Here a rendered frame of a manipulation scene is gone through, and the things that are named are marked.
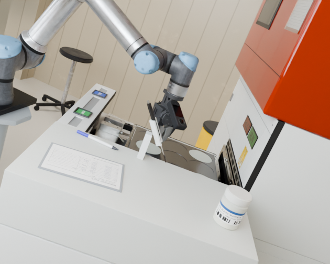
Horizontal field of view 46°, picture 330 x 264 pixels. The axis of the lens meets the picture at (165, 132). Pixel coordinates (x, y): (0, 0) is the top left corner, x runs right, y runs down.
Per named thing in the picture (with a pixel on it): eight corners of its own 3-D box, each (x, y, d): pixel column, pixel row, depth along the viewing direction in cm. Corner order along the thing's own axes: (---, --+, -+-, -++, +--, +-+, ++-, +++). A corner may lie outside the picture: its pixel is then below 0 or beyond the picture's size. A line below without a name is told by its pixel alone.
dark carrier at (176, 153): (213, 156, 162) (214, 155, 162) (219, 197, 129) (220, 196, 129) (136, 127, 160) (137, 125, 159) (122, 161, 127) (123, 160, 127)
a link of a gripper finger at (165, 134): (157, 140, 154) (165, 119, 151) (165, 147, 150) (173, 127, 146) (151, 139, 152) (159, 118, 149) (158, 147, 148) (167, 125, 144)
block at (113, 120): (123, 127, 158) (125, 120, 157) (121, 129, 155) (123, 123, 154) (104, 120, 158) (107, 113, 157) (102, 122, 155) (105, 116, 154)
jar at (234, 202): (235, 219, 105) (250, 190, 102) (239, 234, 99) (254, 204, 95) (211, 210, 105) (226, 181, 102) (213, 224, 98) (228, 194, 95)
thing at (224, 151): (218, 163, 170) (227, 144, 166) (227, 218, 128) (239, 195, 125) (215, 162, 169) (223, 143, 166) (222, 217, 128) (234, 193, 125)
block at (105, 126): (119, 133, 151) (122, 127, 150) (118, 136, 148) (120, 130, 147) (100, 126, 150) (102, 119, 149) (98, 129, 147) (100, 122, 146)
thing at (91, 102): (107, 118, 177) (116, 90, 172) (72, 170, 125) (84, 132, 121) (87, 110, 177) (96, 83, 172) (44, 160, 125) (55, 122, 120)
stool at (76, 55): (94, 116, 395) (112, 61, 374) (72, 128, 350) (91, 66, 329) (51, 96, 402) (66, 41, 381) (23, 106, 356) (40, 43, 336)
